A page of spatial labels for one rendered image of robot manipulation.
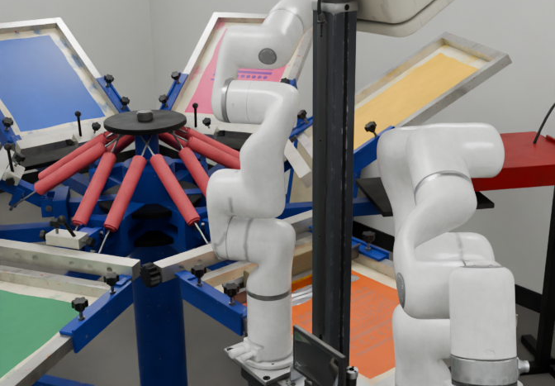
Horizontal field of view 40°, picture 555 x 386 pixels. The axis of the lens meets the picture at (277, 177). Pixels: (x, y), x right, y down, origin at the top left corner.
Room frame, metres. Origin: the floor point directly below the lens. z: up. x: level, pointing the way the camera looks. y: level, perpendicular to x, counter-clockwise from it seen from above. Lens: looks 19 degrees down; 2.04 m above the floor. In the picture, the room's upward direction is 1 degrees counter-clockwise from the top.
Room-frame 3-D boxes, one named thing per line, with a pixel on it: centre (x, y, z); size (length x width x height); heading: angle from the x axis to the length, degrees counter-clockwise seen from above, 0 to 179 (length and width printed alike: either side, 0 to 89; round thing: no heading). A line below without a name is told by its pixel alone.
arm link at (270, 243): (1.44, 0.03, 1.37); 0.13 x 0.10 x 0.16; 74
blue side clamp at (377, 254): (2.33, -0.24, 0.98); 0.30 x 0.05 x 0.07; 40
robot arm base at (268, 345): (1.43, 0.03, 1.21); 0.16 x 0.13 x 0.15; 126
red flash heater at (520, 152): (3.02, -0.90, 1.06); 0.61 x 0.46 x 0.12; 100
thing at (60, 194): (2.77, 0.49, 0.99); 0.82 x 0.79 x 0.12; 40
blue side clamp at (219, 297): (1.97, 0.18, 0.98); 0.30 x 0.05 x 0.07; 40
